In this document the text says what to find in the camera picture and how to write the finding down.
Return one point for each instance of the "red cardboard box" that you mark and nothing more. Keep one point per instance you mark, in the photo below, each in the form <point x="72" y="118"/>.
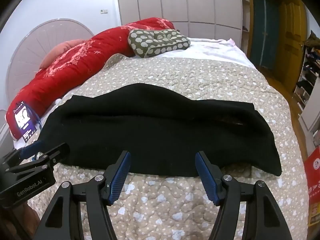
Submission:
<point x="313" y="187"/>

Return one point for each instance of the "black pants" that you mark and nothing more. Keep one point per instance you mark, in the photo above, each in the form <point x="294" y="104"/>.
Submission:
<point x="160" y="130"/>

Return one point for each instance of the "white bed sheet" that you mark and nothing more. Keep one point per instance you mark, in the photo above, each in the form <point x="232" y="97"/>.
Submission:
<point x="220" y="50"/>

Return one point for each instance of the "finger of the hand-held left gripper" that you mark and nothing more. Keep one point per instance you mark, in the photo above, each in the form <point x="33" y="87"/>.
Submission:
<point x="31" y="148"/>
<point x="53" y="153"/>

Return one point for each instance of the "green patterned pillow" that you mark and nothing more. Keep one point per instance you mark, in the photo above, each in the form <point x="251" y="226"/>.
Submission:
<point x="157" y="41"/>

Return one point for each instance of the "beige dotted quilt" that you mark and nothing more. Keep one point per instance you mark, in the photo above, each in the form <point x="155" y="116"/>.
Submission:
<point x="175" y="205"/>

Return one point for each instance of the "white shoe rack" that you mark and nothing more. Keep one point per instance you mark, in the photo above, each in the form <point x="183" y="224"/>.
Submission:
<point x="308" y="75"/>

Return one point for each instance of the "white wardrobe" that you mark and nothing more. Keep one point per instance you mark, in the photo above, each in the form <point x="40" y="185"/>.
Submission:
<point x="180" y="2"/>

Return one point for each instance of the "wall switch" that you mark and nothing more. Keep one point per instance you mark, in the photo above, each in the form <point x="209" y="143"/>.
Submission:
<point x="103" y="11"/>

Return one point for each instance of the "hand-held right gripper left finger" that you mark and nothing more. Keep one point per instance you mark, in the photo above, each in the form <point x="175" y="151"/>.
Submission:
<point x="119" y="173"/>

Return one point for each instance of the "yellow wooden door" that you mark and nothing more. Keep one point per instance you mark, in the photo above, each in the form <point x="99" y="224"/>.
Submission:
<point x="291" y="37"/>

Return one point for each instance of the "red patterned duvet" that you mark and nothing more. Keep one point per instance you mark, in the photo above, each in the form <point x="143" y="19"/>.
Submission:
<point x="75" y="62"/>

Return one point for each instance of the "round white headboard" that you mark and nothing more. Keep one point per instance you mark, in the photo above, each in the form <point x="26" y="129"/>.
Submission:
<point x="37" y="45"/>

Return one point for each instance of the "pink pillow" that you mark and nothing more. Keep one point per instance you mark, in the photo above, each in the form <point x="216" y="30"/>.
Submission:
<point x="58" y="52"/>

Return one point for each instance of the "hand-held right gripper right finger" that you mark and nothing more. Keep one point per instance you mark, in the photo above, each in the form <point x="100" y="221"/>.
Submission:
<point x="206" y="173"/>

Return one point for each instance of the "purple tag card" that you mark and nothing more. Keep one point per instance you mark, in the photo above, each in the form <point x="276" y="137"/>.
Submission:
<point x="23" y="120"/>

